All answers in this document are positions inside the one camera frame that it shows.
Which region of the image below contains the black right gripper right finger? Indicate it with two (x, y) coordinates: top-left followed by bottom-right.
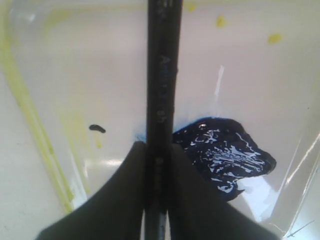
(168, 144), (278, 240)

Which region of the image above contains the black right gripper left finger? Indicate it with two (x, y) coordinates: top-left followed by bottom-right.
(37, 141), (146, 240)

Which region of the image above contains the black paintbrush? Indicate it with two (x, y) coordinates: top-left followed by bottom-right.
(144, 0), (183, 240)

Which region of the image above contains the dark blue paint blob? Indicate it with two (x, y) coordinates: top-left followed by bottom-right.
(172, 117), (277, 202)

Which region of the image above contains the white plastic paint tray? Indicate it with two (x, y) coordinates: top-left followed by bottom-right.
(0, 0), (320, 238)

